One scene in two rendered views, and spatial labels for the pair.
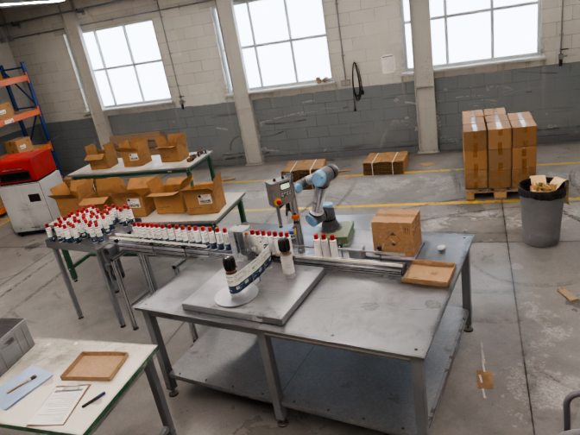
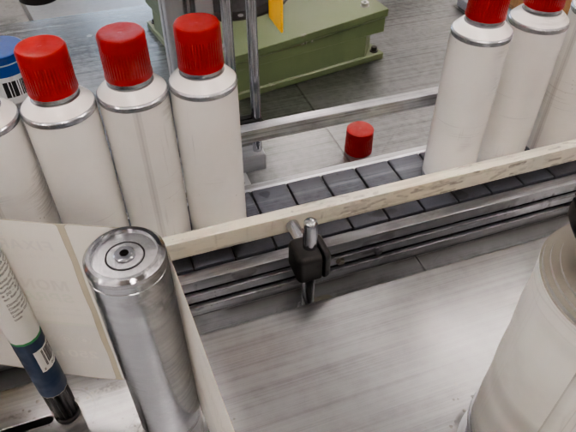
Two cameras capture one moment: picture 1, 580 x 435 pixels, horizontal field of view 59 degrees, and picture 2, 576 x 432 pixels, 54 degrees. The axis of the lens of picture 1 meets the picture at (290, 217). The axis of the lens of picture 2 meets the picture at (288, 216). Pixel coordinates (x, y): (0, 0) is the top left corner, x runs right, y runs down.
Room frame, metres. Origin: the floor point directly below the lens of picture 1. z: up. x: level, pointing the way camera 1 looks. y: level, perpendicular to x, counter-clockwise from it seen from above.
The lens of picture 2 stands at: (3.28, 0.30, 1.26)
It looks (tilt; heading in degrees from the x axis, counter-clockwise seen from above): 44 degrees down; 309
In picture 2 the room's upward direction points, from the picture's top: straight up
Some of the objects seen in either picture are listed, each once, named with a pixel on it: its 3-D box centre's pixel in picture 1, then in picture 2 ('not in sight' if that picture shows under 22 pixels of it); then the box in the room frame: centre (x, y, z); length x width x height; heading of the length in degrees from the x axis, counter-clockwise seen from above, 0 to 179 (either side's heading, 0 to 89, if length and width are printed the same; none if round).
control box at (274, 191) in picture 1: (280, 191); not in sight; (3.67, 0.04, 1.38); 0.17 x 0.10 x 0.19; 114
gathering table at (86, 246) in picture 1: (106, 269); not in sight; (4.85, 1.95, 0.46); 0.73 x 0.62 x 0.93; 59
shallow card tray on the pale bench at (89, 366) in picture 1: (95, 365); not in sight; (2.68, 1.34, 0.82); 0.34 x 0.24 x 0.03; 74
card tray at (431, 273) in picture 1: (429, 272); not in sight; (3.02, -0.86, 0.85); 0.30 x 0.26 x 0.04; 59
